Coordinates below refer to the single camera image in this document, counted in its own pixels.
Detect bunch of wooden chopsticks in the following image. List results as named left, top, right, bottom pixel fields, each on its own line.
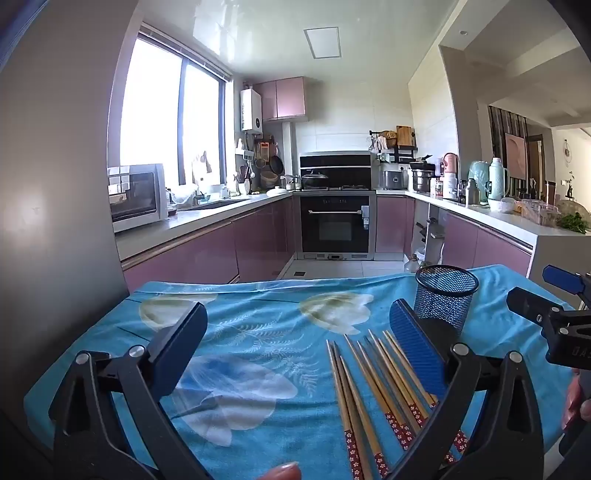
left=325, top=329, right=472, bottom=480

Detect black mesh utensil holder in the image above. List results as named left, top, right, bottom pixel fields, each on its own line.
left=413, top=264, right=480, bottom=337

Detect black range hood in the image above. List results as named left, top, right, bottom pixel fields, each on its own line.
left=299, top=151, right=373, bottom=190

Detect green leafy vegetables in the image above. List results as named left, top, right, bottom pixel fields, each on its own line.
left=556, top=212, right=589, bottom=234

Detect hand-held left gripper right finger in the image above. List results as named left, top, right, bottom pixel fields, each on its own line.
left=385, top=298, right=546, bottom=480

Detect black built-in oven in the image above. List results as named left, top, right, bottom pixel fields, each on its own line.
left=298, top=191, right=377, bottom=261

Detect pink base cabinet run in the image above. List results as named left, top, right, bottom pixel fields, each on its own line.
left=121, top=194, right=296, bottom=294
left=375, top=194, right=534, bottom=278

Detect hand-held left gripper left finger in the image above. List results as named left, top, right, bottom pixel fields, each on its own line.
left=53, top=301, right=209, bottom=480

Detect clear plastic container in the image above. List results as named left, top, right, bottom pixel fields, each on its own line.
left=522, top=199, right=561, bottom=227

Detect black wall rack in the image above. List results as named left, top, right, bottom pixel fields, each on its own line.
left=369, top=130, right=419, bottom=163

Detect person's right hand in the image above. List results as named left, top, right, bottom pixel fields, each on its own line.
left=561, top=368, right=591, bottom=432

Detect steel stock pot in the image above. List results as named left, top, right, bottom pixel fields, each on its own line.
left=410, top=159, right=437, bottom=193

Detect kitchen window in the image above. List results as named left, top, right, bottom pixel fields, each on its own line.
left=119, top=28, right=232, bottom=185

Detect framed wall picture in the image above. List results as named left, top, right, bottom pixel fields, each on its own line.
left=505, top=133, right=527, bottom=180

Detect white water heater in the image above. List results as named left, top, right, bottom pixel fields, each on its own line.
left=240, top=88, right=264, bottom=133

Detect steel rice cooker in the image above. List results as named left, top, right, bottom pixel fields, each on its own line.
left=379, top=170, right=409, bottom=191

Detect ceiling light panel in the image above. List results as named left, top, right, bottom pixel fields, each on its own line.
left=303, top=27, right=343, bottom=59

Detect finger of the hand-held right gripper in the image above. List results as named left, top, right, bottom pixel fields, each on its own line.
left=506, top=287, right=561, bottom=333
left=542, top=265, right=591, bottom=310

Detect mint thermos flask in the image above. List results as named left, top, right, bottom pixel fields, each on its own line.
left=488, top=157, right=509, bottom=200

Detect mint electric kettle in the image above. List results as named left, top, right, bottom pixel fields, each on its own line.
left=467, top=160, right=491, bottom=201

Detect blue floral tablecloth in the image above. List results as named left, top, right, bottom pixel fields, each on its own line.
left=23, top=264, right=578, bottom=480

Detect person's left hand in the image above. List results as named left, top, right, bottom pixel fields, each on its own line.
left=256, top=462, right=303, bottom=480

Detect pink wall cabinet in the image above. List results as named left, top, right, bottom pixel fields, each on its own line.
left=254, top=76, right=309, bottom=123

